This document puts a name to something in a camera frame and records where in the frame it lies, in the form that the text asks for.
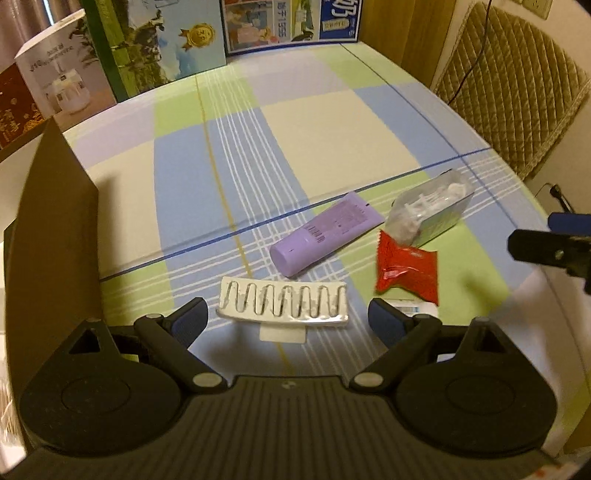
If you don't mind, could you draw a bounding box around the checked tablecloth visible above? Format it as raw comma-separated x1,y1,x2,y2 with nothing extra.
60,41,591,467

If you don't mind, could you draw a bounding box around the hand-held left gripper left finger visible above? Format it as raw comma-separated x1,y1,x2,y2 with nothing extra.
61,298,227,394

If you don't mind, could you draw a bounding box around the chair with quilted cover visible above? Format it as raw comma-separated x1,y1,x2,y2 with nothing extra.
431,0,591,181

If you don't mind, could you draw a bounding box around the white appliance box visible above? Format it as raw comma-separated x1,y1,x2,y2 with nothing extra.
14,9,116,132

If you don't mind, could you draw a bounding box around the small white paper card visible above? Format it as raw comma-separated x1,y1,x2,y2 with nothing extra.
259,324,307,345

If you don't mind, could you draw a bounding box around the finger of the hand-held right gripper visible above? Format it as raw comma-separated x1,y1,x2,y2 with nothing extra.
507,229,591,278
549,213,591,234

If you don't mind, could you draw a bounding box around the purple tube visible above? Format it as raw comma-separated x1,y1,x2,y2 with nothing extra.
269,191,385,278

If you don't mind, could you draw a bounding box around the beige wall socket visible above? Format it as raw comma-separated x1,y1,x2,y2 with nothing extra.
524,0,555,19

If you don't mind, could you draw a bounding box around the blue milk carton box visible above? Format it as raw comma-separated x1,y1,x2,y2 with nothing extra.
221,0,363,58

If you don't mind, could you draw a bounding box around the wooden door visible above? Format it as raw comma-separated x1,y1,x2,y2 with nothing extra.
360,0,467,88

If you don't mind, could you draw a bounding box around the green milk carton box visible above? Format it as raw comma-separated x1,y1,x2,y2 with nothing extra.
81,0,228,103

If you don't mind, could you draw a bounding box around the clear floss pick box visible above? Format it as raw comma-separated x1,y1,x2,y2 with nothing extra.
385,168,476,247

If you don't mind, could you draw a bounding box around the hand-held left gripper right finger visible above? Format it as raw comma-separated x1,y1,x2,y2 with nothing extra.
349,298,513,394

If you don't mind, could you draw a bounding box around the brown cardboard box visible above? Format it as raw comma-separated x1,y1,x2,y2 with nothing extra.
2,115,102,455

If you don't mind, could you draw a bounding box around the beige curtain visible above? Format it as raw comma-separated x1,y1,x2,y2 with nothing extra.
0,0,88,51

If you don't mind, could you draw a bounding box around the red gift box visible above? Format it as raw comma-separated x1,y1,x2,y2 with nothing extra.
0,62,47,151

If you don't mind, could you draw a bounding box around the black power cable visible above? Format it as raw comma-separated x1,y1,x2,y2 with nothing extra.
450,0,491,104

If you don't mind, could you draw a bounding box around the red snack packet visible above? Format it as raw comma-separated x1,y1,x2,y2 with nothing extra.
374,229,439,306

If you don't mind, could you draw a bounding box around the white sachet with blue print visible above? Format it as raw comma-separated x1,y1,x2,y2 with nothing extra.
383,298,438,319

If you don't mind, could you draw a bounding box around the white ridged soap tray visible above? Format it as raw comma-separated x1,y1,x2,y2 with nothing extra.
215,276,350,330

